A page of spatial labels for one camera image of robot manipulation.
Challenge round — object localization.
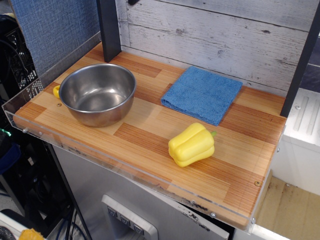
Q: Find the right black vertical post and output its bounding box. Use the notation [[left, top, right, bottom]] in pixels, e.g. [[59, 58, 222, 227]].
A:
[[280, 3, 320, 118]]

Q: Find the left black vertical post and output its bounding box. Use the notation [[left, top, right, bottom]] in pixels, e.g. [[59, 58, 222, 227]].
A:
[[96, 0, 122, 63]]

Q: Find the black vertical post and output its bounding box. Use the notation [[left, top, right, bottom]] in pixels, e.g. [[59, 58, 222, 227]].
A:
[[280, 3, 320, 118], [96, 0, 122, 63]]

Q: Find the yellow handled toy knife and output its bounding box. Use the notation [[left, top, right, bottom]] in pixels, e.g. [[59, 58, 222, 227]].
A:
[[52, 85, 60, 99]]

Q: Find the black plastic crate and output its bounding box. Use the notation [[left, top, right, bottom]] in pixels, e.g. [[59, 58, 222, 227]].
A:
[[0, 27, 37, 91]]

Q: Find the metal pot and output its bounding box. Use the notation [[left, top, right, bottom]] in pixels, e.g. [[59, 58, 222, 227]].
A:
[[59, 63, 137, 127]]

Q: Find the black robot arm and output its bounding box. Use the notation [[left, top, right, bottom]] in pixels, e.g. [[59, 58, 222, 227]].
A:
[[128, 0, 139, 6]]

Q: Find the yellow toy bell pepper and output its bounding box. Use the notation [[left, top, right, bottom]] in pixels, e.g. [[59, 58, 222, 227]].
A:
[[168, 122, 217, 167]]

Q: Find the blue folded cloth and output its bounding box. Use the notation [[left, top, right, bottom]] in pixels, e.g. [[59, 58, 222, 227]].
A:
[[161, 66, 243, 126]]

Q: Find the clear acrylic table guard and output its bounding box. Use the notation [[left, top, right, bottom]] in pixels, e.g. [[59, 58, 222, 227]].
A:
[[3, 44, 286, 231]]

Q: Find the yellow object bottom left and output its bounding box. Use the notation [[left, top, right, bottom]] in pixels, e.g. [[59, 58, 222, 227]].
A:
[[18, 228, 45, 240]]

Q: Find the white plastic unit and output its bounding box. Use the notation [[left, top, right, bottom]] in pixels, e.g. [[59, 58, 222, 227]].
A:
[[270, 88, 320, 195]]

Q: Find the silver cabinet with dispenser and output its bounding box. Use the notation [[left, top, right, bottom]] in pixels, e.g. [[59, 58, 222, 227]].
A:
[[53, 146, 235, 240]]

